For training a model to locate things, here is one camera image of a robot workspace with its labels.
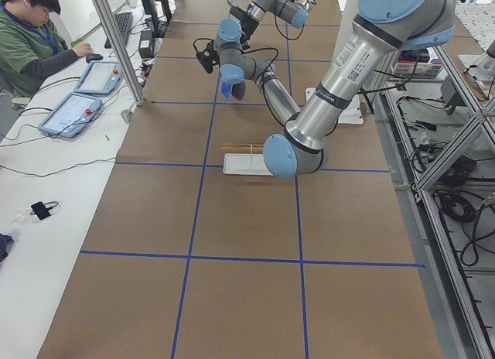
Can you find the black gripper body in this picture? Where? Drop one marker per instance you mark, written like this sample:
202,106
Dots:
252,25

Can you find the grey blue towel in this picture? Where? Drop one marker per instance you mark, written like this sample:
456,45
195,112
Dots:
230,91

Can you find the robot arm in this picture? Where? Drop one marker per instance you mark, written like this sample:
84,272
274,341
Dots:
378,28
294,12

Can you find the wooden rack bar left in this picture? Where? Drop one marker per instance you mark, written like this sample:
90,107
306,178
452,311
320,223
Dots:
241,144

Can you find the wooden rack bar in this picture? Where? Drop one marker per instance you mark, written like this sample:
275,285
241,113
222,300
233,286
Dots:
256,149
241,144

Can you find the wooden rack bar right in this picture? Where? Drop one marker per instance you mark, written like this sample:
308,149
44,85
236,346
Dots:
256,149

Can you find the white towel rack base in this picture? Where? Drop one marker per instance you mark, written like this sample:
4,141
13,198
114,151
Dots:
245,165

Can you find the black monitor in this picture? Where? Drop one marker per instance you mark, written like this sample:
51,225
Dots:
157,26

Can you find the black keyboard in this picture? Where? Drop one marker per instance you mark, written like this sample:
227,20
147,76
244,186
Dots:
124,24

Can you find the far teach pendant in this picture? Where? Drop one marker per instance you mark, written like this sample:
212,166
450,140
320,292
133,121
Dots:
99,78

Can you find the teach pendant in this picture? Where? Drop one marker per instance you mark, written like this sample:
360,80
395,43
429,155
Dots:
99,78
71,116

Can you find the black computer mouse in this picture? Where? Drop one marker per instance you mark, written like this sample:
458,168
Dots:
93,57

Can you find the near teach pendant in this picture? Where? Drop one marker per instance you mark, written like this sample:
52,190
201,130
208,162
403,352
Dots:
71,116

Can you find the seated person green shirt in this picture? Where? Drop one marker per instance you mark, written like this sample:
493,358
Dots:
31,48

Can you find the small black device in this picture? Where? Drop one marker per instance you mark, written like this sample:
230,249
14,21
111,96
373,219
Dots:
43,210

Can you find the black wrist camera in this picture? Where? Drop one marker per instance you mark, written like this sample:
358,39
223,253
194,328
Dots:
208,57

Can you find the aluminium frame post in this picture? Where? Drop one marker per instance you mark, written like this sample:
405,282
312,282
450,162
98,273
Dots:
110,27

